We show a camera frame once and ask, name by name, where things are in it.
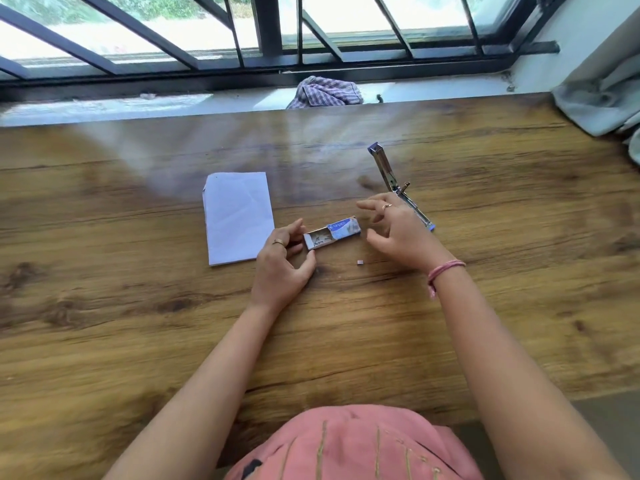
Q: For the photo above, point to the person's right hand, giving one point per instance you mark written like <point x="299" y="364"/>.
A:
<point x="407" y="237"/>

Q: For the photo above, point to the person's left hand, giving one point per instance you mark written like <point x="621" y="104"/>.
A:
<point x="277" y="277"/>

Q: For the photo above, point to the person's left thumb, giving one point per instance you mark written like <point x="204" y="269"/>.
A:
<point x="308" y="267"/>

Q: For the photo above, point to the person's right thumb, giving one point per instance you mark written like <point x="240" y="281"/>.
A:
<point x="379" y="238"/>

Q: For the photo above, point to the small blue staple box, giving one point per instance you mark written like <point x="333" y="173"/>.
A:
<point x="340" y="229"/>

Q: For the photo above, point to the person's right forearm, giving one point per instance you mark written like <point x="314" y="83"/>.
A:
<point x="510" y="374"/>

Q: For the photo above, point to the person's left forearm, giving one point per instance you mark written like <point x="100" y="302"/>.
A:
<point x="200" y="389"/>

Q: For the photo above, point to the open metal stapler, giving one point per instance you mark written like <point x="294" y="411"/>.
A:
<point x="378" y="155"/>

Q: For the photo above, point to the folded white paper stack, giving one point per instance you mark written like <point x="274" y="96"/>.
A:
<point x="237" y="217"/>

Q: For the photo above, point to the checkered cloth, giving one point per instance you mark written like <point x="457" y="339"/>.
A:
<point x="325" y="92"/>

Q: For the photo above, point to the pink garment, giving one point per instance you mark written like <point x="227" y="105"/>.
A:
<point x="350" y="444"/>

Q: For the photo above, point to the black window grille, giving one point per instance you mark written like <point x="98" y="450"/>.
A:
<point x="270" y="29"/>

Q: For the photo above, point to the grey curtain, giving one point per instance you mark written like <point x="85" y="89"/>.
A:
<point x="600" y="89"/>

